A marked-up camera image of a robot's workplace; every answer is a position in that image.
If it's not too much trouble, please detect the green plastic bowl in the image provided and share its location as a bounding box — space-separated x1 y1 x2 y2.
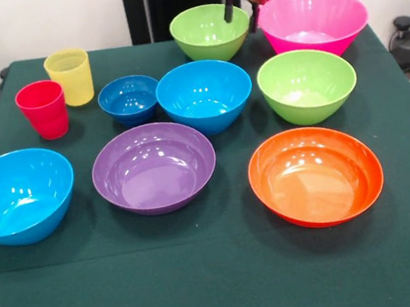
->
166 0 256 69
253 42 363 132

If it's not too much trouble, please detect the pink plastic bowl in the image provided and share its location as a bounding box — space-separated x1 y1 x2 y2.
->
254 0 374 67

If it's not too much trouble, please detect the light blue plastic bowl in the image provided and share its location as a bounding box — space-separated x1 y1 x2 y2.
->
0 142 84 250
152 54 259 142

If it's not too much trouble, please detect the small dark blue bowl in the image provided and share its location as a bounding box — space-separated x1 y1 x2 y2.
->
95 71 165 131

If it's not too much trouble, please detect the purple plastic bowl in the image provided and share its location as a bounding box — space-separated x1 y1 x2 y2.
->
85 115 224 224

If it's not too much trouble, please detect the yellow plastic cup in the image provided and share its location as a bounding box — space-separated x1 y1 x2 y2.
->
41 45 96 111

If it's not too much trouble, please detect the orange plastic bowl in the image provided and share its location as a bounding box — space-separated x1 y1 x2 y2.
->
242 116 390 237

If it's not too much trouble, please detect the red plastic cup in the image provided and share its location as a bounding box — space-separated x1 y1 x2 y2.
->
13 77 72 145

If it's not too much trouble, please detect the dark green tablecloth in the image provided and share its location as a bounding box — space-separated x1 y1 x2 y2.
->
0 5 410 307

